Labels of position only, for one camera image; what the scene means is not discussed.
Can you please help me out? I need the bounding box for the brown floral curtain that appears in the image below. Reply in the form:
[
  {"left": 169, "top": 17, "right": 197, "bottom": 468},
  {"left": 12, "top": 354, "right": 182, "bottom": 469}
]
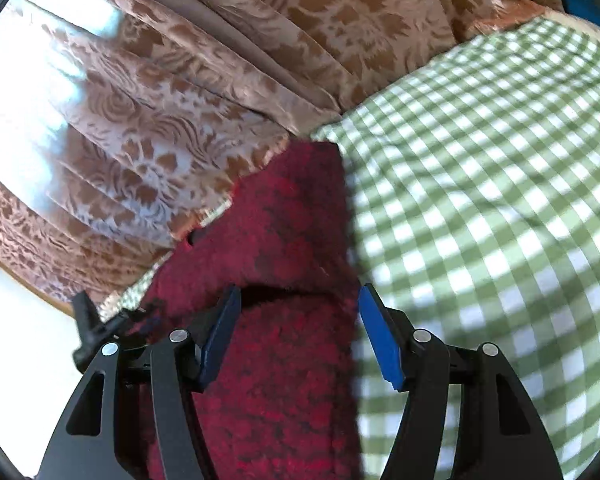
[{"left": 0, "top": 0, "right": 566, "bottom": 318}]

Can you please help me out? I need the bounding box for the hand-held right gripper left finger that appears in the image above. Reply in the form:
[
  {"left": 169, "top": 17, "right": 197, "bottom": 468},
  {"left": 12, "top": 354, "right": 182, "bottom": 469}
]
[{"left": 32, "top": 284, "right": 242, "bottom": 480}]

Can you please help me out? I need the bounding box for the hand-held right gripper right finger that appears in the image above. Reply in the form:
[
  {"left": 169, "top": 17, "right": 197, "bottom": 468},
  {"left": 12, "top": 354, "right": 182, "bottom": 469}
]
[{"left": 357, "top": 284, "right": 566, "bottom": 480}]

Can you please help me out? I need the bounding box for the red and black knit garment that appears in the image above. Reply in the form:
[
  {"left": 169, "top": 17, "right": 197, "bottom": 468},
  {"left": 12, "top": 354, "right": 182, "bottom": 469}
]
[{"left": 130, "top": 141, "right": 363, "bottom": 480}]

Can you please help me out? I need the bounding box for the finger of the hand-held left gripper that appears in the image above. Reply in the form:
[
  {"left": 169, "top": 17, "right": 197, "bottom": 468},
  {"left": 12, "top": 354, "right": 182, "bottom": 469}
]
[{"left": 71, "top": 290, "right": 147, "bottom": 369}]

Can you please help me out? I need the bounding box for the beige floral mattress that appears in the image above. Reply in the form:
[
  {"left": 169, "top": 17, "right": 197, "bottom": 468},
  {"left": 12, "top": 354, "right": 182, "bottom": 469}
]
[{"left": 97, "top": 0, "right": 600, "bottom": 323}]

